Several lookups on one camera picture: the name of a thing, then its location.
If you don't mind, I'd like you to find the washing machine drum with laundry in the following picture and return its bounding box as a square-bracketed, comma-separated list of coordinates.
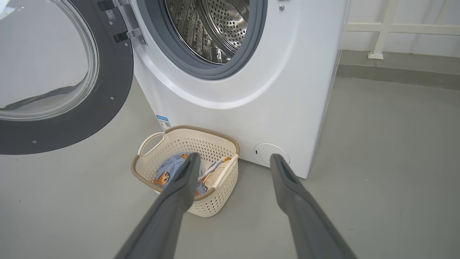
[164, 0, 250, 65]

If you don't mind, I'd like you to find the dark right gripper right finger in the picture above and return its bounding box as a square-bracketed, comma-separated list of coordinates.
[269, 153, 357, 259]

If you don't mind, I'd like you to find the blue energy label sticker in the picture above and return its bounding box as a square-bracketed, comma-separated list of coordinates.
[155, 115, 173, 131]

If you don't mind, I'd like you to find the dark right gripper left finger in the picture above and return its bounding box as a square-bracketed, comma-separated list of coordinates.
[115, 153, 202, 259]

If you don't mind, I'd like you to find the cream perforated laundry basket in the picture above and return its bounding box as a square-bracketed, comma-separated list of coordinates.
[131, 125, 241, 218]

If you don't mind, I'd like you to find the white metal railing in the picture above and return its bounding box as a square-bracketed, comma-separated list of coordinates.
[344, 0, 460, 60]

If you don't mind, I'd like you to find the white front-load washing machine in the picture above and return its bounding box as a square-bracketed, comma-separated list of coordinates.
[118, 0, 351, 180]

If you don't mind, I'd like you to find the metal washer door hinge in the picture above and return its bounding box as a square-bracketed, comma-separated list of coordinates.
[113, 0, 147, 46]

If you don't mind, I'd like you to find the round white filter cover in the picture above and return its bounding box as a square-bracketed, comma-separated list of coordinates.
[253, 143, 290, 168]

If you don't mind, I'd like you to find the blue cartoon print garment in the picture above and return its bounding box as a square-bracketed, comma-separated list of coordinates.
[155, 151, 207, 197]

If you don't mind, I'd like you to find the cream garment with blue trim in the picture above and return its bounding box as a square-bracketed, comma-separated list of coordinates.
[202, 156, 233, 192]

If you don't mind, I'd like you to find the washing machine door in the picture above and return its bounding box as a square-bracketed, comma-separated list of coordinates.
[0, 0, 134, 155]

